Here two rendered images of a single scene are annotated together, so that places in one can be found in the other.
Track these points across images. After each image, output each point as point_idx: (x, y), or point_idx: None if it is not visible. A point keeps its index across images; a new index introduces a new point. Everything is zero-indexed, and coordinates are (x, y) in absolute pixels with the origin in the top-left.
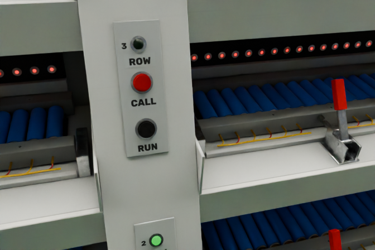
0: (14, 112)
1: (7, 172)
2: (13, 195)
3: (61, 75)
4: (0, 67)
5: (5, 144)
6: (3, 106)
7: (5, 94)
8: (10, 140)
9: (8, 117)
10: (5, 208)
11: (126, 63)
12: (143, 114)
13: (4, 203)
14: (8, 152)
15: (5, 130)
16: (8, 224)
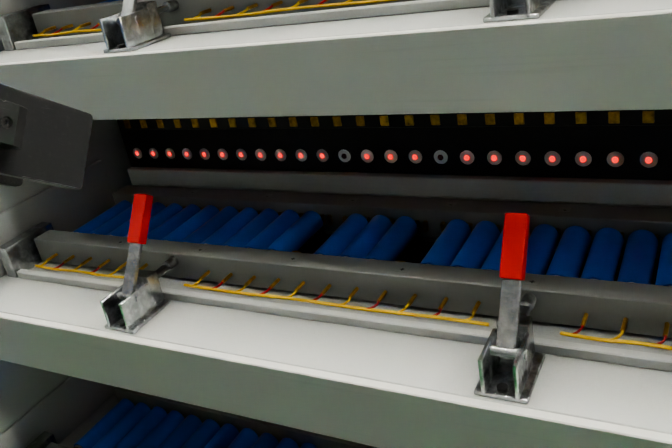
0: (666, 236)
1: (654, 342)
2: (670, 385)
3: None
4: (655, 148)
5: (659, 287)
6: (646, 221)
7: (650, 201)
8: (666, 283)
9: (654, 243)
10: (657, 405)
11: None
12: None
13: (653, 394)
14: (667, 301)
15: (651, 264)
16: (665, 435)
